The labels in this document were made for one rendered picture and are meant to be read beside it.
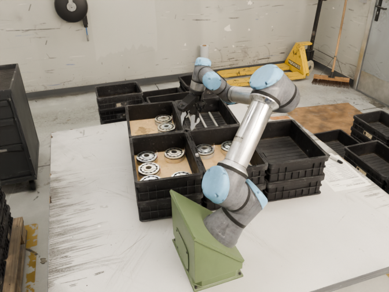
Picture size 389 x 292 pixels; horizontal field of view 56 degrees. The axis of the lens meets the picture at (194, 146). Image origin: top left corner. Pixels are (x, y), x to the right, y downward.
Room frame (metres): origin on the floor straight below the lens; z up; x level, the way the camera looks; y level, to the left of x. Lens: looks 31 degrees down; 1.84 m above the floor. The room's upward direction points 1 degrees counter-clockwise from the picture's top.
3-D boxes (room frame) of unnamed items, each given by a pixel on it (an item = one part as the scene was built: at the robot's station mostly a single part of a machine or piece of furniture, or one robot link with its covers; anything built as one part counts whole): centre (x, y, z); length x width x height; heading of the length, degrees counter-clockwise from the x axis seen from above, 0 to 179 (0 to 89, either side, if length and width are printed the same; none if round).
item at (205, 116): (1.90, -0.07, 0.87); 0.40 x 0.30 x 0.11; 12
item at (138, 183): (1.45, 0.15, 0.92); 0.40 x 0.30 x 0.02; 12
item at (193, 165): (1.45, 0.15, 0.87); 0.40 x 0.30 x 0.11; 12
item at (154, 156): (1.54, 0.24, 0.86); 0.10 x 0.10 x 0.01
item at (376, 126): (2.58, -1.53, 0.31); 0.40 x 0.30 x 0.34; 18
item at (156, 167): (1.43, 0.22, 0.86); 0.10 x 0.10 x 0.01
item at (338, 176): (1.61, -0.76, 0.70); 0.33 x 0.23 x 0.01; 18
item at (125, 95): (3.08, 0.68, 0.37); 0.40 x 0.30 x 0.45; 108
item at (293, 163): (1.57, -0.44, 0.92); 0.40 x 0.30 x 0.02; 12
